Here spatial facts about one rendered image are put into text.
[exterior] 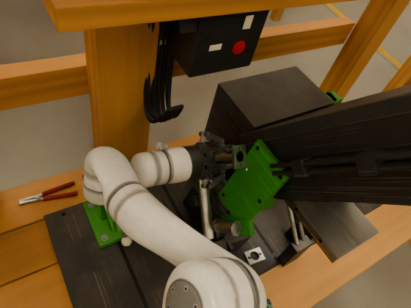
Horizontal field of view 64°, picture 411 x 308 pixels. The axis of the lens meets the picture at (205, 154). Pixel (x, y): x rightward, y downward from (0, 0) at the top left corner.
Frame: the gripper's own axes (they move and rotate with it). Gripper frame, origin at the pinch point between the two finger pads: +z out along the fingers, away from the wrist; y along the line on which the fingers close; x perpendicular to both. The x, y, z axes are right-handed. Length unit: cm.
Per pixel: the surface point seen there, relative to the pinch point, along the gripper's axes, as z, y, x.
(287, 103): 22.2, 12.2, 0.0
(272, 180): 3.0, -5.0, -10.3
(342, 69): 79, 26, 15
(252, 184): 2.9, -6.8, -4.5
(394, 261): 165, -89, 25
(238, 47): -0.6, 24.4, -4.6
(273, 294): 13.7, -40.1, -1.0
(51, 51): 28, 67, 242
